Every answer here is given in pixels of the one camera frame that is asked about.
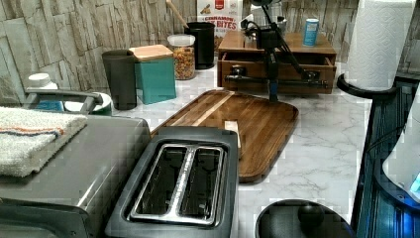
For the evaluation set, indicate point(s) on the wooden drawer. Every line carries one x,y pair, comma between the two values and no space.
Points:
247,72

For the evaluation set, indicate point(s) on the blue canister white cap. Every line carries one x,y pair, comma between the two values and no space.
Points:
310,32

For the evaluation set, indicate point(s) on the wooden cutting board tray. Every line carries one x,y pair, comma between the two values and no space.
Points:
264,127

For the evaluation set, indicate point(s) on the wooden spoon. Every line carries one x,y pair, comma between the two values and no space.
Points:
176,13

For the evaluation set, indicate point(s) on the black kettle lid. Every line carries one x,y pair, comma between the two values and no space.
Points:
298,218

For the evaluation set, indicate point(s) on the silver toaster oven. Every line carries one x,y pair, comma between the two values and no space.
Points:
73,193

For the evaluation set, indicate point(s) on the white mug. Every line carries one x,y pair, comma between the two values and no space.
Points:
105,108

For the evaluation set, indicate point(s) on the white striped towel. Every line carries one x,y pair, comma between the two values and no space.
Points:
29,138

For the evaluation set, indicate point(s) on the black paper towel holder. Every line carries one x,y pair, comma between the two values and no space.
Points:
364,93

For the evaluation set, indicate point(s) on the teal box wooden lid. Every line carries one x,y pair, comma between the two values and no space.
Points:
154,71

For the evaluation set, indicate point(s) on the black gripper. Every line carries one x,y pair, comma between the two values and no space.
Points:
269,37

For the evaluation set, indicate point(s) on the cinnamon oat bites box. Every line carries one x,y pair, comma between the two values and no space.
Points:
224,14

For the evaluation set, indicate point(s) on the black tumbler cup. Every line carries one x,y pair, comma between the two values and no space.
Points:
120,73

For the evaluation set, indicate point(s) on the clear cereal jar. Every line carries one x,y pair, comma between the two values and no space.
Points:
183,55

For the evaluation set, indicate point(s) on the white bottle blue label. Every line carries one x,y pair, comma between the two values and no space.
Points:
42,80

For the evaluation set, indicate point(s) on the paper towel roll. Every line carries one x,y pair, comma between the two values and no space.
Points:
378,38

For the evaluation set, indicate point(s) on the black two-slot toaster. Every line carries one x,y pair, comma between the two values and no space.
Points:
183,186

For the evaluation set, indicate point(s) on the black utensil holder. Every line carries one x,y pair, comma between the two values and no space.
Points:
203,32

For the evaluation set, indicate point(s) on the wooden drawer cabinet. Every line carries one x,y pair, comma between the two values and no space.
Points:
236,42

